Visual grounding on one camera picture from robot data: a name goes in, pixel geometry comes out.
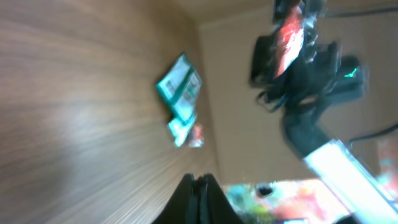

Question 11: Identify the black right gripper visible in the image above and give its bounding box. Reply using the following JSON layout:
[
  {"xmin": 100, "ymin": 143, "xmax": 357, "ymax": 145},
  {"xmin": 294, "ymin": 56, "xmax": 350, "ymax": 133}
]
[{"xmin": 249, "ymin": 35, "xmax": 339, "ymax": 109}]

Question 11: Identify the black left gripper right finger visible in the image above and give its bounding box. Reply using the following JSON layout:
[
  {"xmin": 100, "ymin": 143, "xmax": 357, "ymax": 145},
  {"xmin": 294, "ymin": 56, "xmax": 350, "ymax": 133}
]
[{"xmin": 199, "ymin": 174, "xmax": 244, "ymax": 224}]

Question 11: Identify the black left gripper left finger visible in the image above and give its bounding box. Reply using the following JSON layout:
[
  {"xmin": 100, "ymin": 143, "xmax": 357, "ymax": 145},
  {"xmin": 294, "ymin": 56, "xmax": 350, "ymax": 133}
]
[{"xmin": 152, "ymin": 174, "xmax": 199, "ymax": 224}]

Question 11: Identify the red Nescafe coffee stick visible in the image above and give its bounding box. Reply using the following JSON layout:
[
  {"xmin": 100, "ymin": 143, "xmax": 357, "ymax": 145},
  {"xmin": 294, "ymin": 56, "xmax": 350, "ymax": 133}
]
[{"xmin": 274, "ymin": 1, "xmax": 304, "ymax": 79}]

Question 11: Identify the small red snack packet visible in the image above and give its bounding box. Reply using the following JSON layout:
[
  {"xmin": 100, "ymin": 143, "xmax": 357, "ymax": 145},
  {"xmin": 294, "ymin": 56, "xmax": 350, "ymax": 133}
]
[{"xmin": 188, "ymin": 123, "xmax": 204, "ymax": 148}]

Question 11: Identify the green 3M gloves pack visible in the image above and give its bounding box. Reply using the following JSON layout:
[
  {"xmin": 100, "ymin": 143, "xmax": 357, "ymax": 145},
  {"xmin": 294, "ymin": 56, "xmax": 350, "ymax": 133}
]
[{"xmin": 155, "ymin": 52, "xmax": 202, "ymax": 124}]

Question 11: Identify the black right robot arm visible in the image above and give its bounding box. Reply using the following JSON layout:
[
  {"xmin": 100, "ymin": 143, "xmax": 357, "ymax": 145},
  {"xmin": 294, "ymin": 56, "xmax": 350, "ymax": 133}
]
[{"xmin": 250, "ymin": 34, "xmax": 397, "ymax": 223}]

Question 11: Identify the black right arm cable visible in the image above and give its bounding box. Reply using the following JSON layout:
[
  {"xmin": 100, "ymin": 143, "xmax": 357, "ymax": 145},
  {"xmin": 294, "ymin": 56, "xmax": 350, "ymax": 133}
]
[{"xmin": 346, "ymin": 123, "xmax": 398, "ymax": 147}]

